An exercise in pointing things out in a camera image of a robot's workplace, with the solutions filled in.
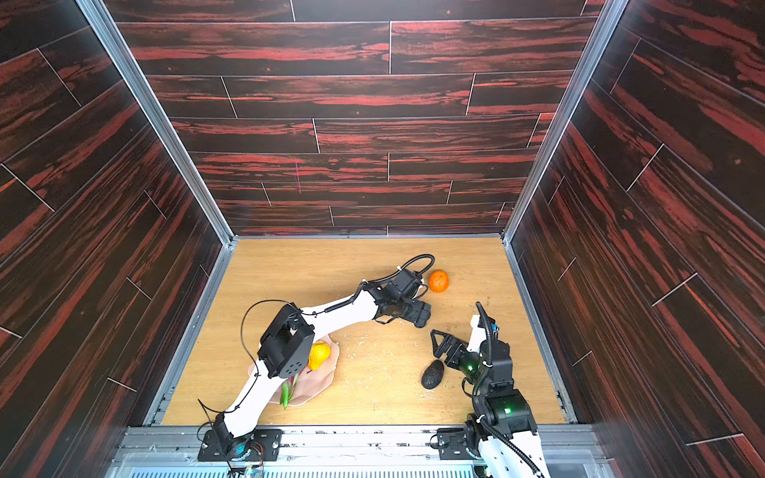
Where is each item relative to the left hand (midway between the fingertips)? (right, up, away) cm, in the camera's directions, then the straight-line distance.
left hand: (422, 312), depth 93 cm
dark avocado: (+1, -15, -12) cm, 19 cm away
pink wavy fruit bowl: (-33, -18, -10) cm, 39 cm away
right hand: (+5, -4, -15) cm, 16 cm away
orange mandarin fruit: (+6, +10, +6) cm, 13 cm away
